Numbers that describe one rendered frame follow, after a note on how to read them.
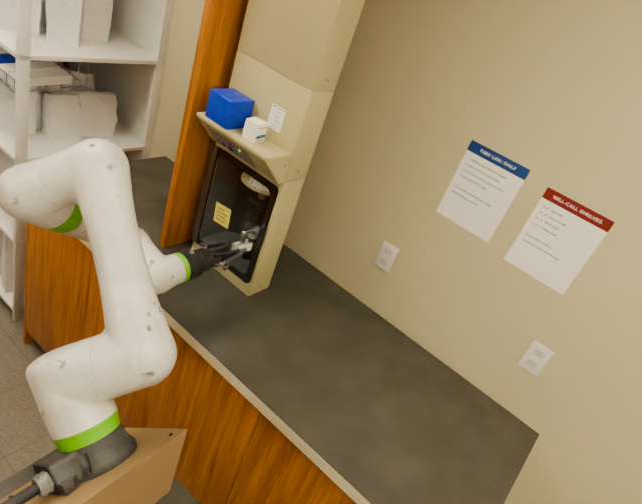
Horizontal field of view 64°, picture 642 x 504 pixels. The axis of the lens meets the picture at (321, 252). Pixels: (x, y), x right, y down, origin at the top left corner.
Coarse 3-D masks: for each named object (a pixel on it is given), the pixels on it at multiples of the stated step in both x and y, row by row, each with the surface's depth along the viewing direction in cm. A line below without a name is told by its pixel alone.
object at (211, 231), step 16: (224, 160) 174; (224, 176) 176; (240, 176) 172; (256, 176) 167; (208, 192) 183; (224, 192) 178; (240, 192) 174; (256, 192) 169; (272, 192) 165; (208, 208) 185; (240, 208) 176; (256, 208) 171; (272, 208) 167; (208, 224) 188; (240, 224) 178; (256, 224) 173; (208, 240) 190; (256, 240) 175; (256, 256) 177; (240, 272) 184
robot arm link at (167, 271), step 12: (144, 252) 146; (156, 252) 147; (156, 264) 144; (168, 264) 146; (180, 264) 150; (156, 276) 143; (168, 276) 145; (180, 276) 149; (156, 288) 144; (168, 288) 147
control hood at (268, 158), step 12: (204, 120) 161; (228, 132) 156; (240, 132) 159; (240, 144) 154; (252, 144) 154; (264, 144) 157; (252, 156) 155; (264, 156) 150; (276, 156) 153; (288, 156) 156; (264, 168) 157; (276, 168) 155; (276, 180) 159
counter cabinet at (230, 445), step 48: (48, 240) 210; (48, 288) 221; (96, 288) 196; (48, 336) 234; (192, 384) 173; (192, 432) 181; (240, 432) 164; (192, 480) 189; (240, 480) 171; (288, 480) 155
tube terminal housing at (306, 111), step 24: (240, 72) 162; (264, 72) 156; (264, 96) 158; (288, 96) 153; (312, 96) 149; (264, 120) 161; (288, 120) 155; (312, 120) 156; (216, 144) 176; (288, 144) 158; (312, 144) 163; (288, 168) 160; (288, 192) 168; (288, 216) 177; (264, 264) 182; (240, 288) 188; (264, 288) 193
